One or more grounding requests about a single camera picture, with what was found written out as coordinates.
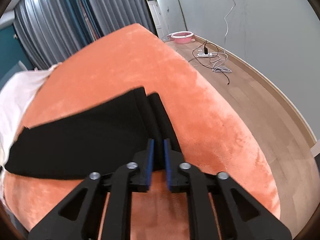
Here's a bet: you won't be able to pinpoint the black pants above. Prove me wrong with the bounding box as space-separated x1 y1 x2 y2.
5 87 181 180

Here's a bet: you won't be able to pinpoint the orange plush bed cover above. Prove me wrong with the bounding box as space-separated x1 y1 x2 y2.
1 24 280 239

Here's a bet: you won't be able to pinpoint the white charging cable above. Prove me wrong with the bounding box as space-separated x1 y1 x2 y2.
197 0 237 74

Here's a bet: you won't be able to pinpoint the white power strip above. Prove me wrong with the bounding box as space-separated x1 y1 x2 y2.
197 52 219 58

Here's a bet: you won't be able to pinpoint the black cable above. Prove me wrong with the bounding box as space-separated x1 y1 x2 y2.
188 40 232 85

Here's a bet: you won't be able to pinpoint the pink plastic basin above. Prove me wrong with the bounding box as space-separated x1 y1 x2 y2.
168 31 194 44

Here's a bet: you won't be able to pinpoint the blue headboard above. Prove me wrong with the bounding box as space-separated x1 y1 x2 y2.
0 61 28 90

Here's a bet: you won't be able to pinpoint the white bed sheet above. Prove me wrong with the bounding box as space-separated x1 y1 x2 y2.
0 63 61 166

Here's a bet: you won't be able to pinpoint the white door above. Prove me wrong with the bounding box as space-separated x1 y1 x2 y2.
148 1 167 41

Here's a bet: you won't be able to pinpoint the grey blue curtain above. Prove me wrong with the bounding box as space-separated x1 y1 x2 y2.
14 0 157 69

